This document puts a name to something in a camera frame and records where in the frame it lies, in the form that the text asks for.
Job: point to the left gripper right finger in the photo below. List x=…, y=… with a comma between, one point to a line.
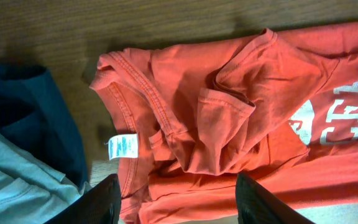
x=256, y=205

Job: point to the orange soccer t-shirt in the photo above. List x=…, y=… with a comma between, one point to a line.
x=281, y=107

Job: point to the folded grey shirt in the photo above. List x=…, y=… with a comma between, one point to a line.
x=30, y=190

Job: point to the folded navy garment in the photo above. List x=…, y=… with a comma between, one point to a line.
x=34, y=117

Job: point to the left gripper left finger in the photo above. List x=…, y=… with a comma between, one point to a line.
x=101, y=205

